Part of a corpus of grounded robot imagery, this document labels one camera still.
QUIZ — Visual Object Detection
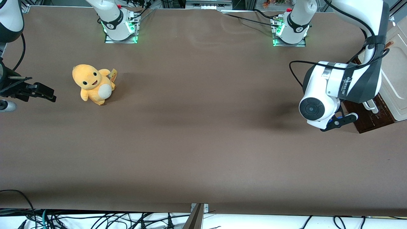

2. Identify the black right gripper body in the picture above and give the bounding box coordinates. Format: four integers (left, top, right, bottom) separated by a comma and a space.
0, 60, 36, 102

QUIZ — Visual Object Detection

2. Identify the white drawer handle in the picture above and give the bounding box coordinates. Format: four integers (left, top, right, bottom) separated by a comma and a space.
362, 99, 379, 114

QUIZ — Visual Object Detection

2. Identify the dark wooden drawer cabinet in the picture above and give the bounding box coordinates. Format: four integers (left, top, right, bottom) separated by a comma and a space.
343, 48, 396, 134

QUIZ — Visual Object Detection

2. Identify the yellow plush toy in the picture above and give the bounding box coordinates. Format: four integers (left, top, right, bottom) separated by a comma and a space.
72, 64, 117, 106

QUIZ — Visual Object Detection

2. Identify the table cover sheet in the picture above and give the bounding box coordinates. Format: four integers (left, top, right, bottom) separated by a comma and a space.
0, 6, 407, 217

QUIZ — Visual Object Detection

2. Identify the white power strip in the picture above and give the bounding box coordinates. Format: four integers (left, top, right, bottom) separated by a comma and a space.
185, 0, 233, 10

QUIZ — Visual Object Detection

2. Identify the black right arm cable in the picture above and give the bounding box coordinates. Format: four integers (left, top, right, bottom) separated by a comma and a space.
12, 33, 26, 72

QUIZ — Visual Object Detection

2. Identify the looped black floor cable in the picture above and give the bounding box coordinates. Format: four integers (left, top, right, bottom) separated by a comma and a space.
0, 190, 36, 229

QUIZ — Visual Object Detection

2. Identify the short black table cable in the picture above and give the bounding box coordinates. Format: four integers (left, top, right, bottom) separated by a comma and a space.
254, 9, 281, 21

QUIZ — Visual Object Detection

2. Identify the long black table cable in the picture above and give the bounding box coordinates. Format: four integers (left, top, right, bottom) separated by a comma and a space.
222, 12, 278, 28

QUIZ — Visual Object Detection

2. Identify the black base cable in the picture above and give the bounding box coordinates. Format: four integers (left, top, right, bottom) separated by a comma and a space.
127, 0, 156, 24

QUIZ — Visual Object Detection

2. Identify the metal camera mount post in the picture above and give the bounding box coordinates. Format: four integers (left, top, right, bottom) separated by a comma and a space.
183, 203, 209, 229

